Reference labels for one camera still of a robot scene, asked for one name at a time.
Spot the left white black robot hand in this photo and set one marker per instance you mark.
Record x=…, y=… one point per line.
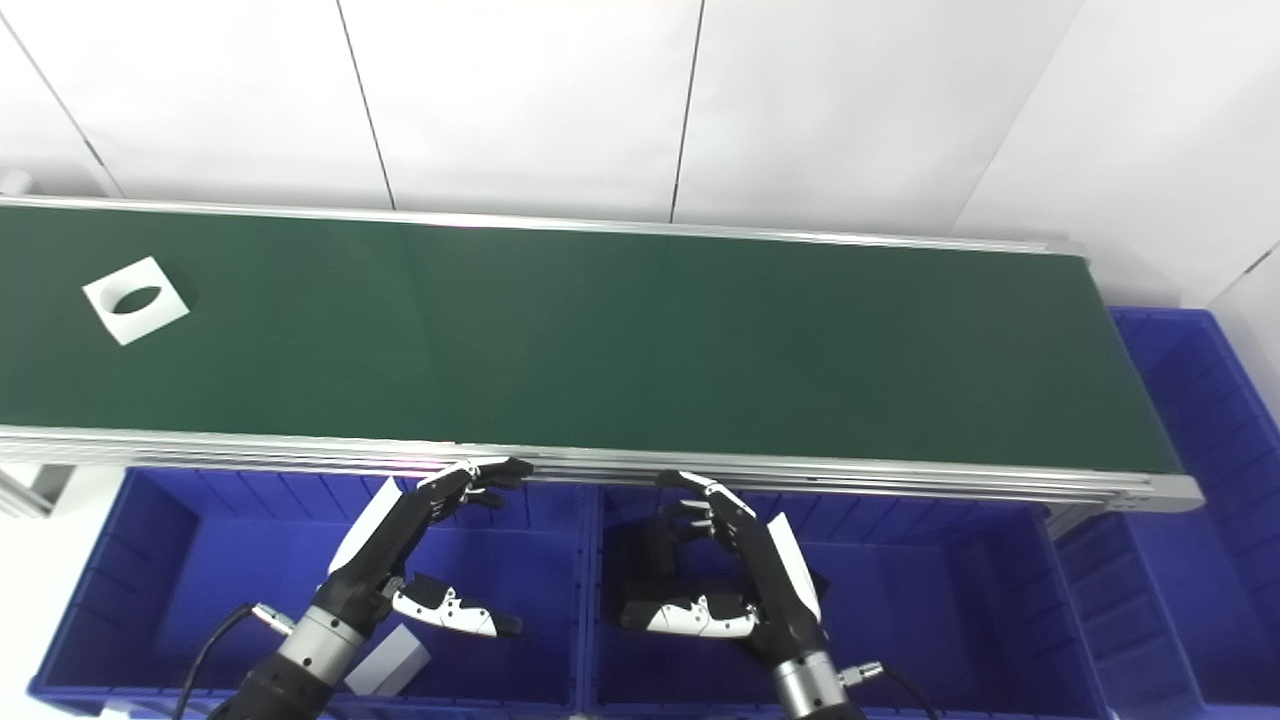
x=385, y=545

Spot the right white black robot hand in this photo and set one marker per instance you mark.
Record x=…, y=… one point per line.
x=775, y=590

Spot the white square part with hole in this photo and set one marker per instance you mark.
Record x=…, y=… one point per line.
x=152, y=325

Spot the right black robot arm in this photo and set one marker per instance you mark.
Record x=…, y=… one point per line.
x=805, y=690

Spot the white rectangular block part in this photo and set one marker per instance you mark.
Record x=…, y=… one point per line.
x=395, y=660

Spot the black plastic part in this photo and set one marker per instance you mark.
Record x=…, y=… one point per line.
x=645, y=560

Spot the blue plastic bin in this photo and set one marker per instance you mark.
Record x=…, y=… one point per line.
x=930, y=610
x=1200, y=480
x=200, y=580

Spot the aluminium conveyor support leg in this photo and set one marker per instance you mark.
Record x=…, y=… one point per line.
x=40, y=488

